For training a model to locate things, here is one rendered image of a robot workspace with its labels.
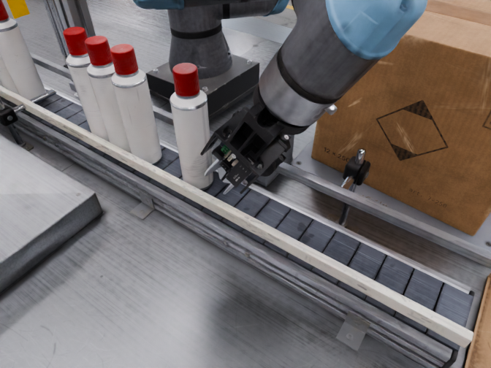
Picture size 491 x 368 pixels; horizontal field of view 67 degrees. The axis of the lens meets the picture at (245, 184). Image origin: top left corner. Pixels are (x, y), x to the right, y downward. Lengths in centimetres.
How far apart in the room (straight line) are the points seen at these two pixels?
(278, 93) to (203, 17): 52
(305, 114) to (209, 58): 54
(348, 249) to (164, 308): 27
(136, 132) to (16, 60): 34
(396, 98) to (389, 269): 24
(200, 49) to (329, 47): 58
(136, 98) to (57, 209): 22
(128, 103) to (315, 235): 34
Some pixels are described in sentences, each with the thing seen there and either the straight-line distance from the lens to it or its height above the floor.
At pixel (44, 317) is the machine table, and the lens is 61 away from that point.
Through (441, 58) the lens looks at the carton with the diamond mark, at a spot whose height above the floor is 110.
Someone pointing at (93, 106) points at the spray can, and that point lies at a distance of 71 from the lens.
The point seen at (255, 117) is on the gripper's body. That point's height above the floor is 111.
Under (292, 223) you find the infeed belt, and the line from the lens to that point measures 57.
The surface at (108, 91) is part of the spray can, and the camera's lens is 64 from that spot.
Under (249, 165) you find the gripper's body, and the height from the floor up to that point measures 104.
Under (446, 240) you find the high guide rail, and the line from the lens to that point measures 51.
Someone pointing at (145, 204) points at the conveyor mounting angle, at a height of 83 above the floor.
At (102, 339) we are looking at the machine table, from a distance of 56.
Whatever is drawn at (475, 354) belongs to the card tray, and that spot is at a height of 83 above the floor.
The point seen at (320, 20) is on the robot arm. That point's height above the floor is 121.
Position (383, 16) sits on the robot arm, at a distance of 30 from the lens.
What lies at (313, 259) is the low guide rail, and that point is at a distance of 50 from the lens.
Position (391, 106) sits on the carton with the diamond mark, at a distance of 60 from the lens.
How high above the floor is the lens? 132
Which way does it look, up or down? 44 degrees down
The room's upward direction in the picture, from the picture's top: straight up
